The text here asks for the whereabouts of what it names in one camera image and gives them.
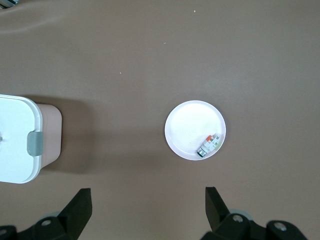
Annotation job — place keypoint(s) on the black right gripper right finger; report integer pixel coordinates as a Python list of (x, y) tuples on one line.
[(216, 213)]

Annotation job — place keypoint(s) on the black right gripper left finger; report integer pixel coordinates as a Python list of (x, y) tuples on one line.
[(75, 212)]

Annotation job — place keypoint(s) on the pink round plate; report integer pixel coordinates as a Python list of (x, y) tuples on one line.
[(187, 125)]

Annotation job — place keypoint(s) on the white plastic lidded container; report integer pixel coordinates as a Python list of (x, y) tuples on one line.
[(15, 140)]

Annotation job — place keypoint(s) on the aluminium frame profile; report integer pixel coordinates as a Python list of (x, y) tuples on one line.
[(7, 3)]

